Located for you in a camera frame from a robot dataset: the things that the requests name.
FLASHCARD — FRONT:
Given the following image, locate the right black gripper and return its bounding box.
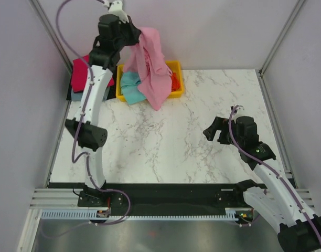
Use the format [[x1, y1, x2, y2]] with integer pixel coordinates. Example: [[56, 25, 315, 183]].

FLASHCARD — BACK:
[[202, 117, 244, 149]]

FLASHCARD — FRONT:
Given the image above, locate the pink t shirt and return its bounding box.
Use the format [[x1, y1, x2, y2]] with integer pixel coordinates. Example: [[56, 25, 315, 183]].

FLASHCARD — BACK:
[[123, 27, 172, 111]]

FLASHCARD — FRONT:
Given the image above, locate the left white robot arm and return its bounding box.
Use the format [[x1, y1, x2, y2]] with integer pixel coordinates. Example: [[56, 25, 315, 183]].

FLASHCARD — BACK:
[[65, 14, 141, 207]]

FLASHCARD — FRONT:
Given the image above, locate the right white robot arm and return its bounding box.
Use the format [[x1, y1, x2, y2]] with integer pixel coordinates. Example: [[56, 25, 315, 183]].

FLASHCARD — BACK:
[[203, 116, 321, 251]]

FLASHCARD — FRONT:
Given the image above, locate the teal t shirt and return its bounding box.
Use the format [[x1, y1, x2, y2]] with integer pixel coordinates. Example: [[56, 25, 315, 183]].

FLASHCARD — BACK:
[[120, 71, 146, 105]]

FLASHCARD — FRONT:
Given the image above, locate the folded crimson t shirt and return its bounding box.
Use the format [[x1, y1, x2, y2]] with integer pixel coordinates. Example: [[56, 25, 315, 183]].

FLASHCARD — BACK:
[[71, 54, 115, 93]]

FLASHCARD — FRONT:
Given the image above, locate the folded black t shirt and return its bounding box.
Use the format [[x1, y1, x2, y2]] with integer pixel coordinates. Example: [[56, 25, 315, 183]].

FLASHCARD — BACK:
[[66, 67, 117, 101]]

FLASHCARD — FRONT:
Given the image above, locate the orange t shirt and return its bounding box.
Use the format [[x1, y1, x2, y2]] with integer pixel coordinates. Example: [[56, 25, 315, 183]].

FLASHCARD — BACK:
[[171, 72, 180, 92]]

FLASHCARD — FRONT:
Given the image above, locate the yellow plastic bin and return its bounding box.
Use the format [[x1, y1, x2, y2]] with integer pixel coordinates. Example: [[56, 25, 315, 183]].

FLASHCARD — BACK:
[[116, 60, 184, 110]]

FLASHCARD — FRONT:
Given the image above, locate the folded grey blue t shirt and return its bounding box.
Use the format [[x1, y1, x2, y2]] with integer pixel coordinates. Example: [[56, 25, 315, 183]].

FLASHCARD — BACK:
[[70, 87, 110, 101]]

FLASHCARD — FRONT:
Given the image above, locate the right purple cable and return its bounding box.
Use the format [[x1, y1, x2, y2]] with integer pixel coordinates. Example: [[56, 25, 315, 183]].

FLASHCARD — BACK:
[[228, 104, 321, 252]]

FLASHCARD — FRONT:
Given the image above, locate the purple cable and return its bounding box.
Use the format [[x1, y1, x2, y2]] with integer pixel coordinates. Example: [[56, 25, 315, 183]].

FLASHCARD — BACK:
[[57, 0, 132, 239], [228, 104, 321, 252]]

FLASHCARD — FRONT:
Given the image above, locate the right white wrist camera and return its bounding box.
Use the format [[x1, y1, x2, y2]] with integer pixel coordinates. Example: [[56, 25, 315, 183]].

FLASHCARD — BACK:
[[231, 105, 245, 117]]

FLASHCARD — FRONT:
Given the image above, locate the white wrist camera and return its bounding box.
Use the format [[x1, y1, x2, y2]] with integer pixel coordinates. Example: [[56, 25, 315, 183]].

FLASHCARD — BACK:
[[231, 105, 245, 117], [103, 0, 129, 23]]

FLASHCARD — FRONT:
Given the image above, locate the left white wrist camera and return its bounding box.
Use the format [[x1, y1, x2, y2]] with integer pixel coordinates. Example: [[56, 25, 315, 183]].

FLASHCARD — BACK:
[[103, 0, 129, 23]]

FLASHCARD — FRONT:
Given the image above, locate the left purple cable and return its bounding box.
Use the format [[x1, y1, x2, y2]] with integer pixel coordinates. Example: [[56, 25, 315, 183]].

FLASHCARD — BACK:
[[57, 0, 132, 239]]

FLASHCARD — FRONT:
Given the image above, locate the right aluminium frame post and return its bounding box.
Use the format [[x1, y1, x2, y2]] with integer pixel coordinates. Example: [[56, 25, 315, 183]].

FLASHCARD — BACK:
[[257, 0, 307, 78]]

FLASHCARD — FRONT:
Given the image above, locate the aluminium frame post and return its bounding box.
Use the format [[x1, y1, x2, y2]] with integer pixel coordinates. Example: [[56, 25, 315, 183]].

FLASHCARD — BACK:
[[29, 0, 72, 74], [257, 0, 307, 78]]

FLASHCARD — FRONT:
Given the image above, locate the left aluminium frame post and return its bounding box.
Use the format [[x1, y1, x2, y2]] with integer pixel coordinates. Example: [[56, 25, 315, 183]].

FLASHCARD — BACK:
[[29, 0, 72, 74]]

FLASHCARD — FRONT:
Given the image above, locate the white slotted cable duct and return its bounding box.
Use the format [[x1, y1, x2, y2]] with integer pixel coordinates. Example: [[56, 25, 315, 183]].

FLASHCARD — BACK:
[[41, 208, 241, 221]]

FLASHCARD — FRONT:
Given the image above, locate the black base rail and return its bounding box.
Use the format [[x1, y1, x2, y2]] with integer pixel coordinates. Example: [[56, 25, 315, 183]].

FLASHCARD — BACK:
[[48, 180, 257, 217]]

